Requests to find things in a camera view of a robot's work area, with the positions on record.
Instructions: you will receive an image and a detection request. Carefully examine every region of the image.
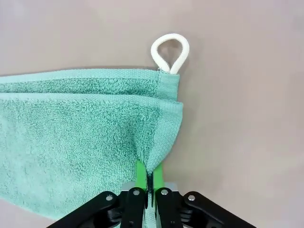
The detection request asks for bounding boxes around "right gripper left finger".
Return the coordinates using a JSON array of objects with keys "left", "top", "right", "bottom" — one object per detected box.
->
[{"left": 44, "top": 159, "right": 149, "bottom": 228}]

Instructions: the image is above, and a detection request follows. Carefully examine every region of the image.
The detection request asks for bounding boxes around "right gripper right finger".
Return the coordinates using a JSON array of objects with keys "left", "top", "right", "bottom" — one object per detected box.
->
[{"left": 152, "top": 162, "right": 258, "bottom": 228}]

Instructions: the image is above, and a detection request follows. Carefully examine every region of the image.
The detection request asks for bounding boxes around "green terry towel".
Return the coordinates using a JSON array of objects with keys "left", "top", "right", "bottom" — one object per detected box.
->
[{"left": 0, "top": 33, "right": 190, "bottom": 228}]

